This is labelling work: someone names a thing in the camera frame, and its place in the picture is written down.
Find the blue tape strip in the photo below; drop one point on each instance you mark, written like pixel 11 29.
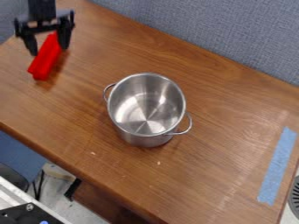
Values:
pixel 276 168

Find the dark fan grille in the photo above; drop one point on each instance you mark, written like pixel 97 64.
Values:
pixel 293 198

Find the red rectangular block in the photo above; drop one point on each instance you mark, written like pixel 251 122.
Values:
pixel 45 58

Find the stainless steel pot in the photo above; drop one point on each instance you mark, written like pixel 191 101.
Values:
pixel 147 109

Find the black device bottom left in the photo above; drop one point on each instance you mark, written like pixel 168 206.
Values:
pixel 27 214

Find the black round chair base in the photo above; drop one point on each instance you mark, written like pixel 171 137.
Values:
pixel 12 176

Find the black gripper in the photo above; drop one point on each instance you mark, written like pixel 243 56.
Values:
pixel 44 18

